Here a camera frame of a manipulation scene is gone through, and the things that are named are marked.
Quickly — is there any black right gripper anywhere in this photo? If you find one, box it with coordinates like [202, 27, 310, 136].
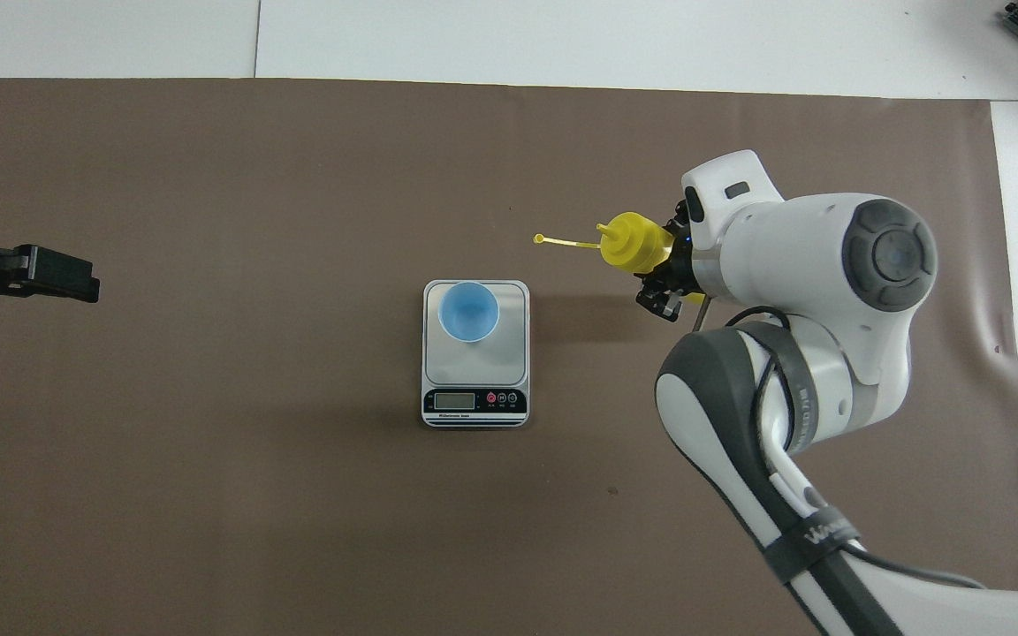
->
[635, 201, 696, 322]

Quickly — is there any yellow squeeze bottle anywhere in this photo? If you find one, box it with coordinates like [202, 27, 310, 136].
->
[533, 212, 710, 307]

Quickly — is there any light blue plastic cup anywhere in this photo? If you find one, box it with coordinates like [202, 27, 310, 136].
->
[437, 281, 501, 345]

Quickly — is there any silver digital kitchen scale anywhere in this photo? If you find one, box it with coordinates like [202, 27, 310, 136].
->
[422, 279, 531, 430]

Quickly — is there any brown paper table mat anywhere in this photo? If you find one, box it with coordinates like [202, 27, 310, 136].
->
[0, 78, 1018, 636]

